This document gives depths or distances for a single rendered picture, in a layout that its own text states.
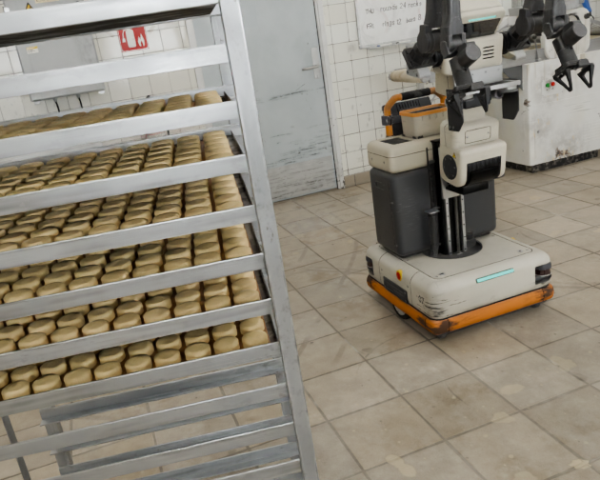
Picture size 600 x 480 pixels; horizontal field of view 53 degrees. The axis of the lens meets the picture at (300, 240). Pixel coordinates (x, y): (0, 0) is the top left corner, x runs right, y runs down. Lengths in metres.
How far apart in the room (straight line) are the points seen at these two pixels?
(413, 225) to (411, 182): 0.20
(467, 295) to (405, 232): 0.40
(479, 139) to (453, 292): 0.64
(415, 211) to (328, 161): 2.55
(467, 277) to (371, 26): 3.11
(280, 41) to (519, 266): 2.99
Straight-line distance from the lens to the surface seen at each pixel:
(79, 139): 1.05
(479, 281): 2.65
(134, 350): 1.26
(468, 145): 2.56
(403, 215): 2.76
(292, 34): 5.10
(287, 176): 5.15
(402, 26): 5.45
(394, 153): 2.68
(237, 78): 0.99
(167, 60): 1.02
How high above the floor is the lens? 1.34
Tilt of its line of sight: 19 degrees down
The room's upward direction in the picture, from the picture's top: 9 degrees counter-clockwise
